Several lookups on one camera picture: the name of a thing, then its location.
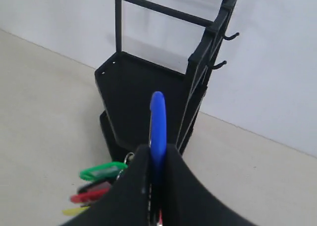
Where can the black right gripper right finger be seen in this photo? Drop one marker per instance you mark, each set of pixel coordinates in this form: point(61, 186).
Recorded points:
point(186, 202)

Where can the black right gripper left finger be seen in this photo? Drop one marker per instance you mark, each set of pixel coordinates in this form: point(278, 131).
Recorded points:
point(126, 203)

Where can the black two-tier metal rack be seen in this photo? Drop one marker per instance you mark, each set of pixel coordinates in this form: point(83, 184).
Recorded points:
point(126, 84)

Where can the colourful key tag bunch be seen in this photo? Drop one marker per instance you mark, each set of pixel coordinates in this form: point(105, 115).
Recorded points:
point(158, 145)

